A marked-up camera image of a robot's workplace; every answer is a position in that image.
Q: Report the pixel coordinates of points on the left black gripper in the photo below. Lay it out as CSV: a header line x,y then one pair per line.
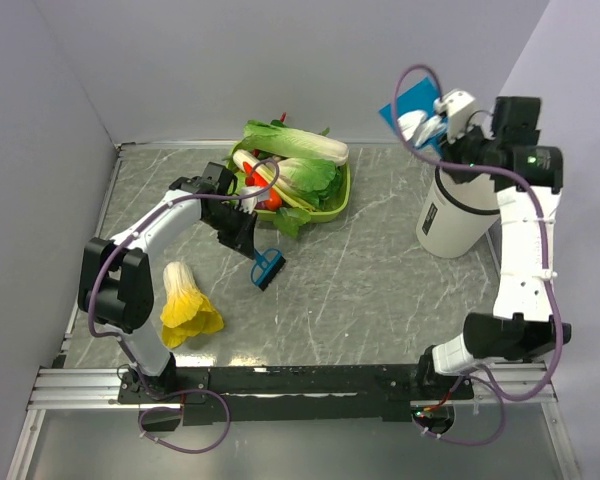
x,y
242,241

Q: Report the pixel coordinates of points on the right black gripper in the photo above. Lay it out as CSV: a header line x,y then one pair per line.
x,y
449,153

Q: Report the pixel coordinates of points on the blue hand brush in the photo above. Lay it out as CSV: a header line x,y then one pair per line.
x,y
267,265

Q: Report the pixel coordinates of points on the blue dustpan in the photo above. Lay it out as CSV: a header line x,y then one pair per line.
x,y
421,96

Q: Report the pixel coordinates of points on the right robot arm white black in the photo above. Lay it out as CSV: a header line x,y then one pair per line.
x,y
527,177

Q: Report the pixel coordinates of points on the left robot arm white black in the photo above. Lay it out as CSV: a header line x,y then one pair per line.
x,y
116,290

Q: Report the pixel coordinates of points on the orange carrot toy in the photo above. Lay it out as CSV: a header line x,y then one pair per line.
x,y
274,201

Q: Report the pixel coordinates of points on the green leafy herb toy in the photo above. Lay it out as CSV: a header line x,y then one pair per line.
x,y
289,220

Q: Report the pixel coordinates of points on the green vegetable tray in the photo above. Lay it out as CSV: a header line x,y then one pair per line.
x,y
328,201

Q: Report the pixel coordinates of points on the paper scrap far left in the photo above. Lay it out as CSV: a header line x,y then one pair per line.
x,y
418,128

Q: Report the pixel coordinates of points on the white leek toy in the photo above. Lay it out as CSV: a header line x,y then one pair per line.
x,y
243,161

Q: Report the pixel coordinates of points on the white trash bin black rim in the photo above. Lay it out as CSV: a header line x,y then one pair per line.
x,y
456,215

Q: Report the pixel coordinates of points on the long napa cabbage toy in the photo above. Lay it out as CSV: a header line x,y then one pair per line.
x,y
288,142

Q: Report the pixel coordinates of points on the short napa cabbage toy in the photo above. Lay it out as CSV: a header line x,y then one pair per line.
x,y
307,176

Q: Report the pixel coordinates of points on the yellow white cabbage toy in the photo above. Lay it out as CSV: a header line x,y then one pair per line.
x,y
187,312

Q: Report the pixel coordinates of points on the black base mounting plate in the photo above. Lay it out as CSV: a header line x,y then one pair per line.
x,y
292,393

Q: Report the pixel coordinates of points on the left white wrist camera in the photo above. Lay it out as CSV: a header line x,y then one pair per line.
x,y
248,199

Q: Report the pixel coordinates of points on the aluminium rail frame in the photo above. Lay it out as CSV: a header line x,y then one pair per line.
x,y
97,389

